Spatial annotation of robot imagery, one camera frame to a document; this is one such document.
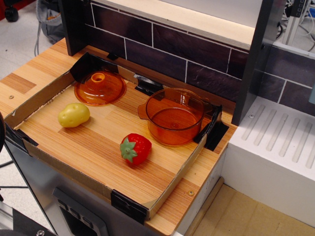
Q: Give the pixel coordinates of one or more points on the grey bag on floor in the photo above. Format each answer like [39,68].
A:
[49,20]

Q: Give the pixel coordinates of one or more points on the white toy sink drainboard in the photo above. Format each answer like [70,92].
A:
[271,158]

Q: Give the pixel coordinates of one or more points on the red toy strawberry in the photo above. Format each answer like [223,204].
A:
[135,148]

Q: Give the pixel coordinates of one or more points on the orange transparent pot lid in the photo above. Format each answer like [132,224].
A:
[100,88]

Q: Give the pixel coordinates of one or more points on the yellow toy potato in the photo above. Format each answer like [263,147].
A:
[73,115]

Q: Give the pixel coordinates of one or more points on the cardboard fence with black tape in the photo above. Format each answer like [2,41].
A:
[89,155]

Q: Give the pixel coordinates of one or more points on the orange transparent pot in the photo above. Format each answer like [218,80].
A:
[174,115]

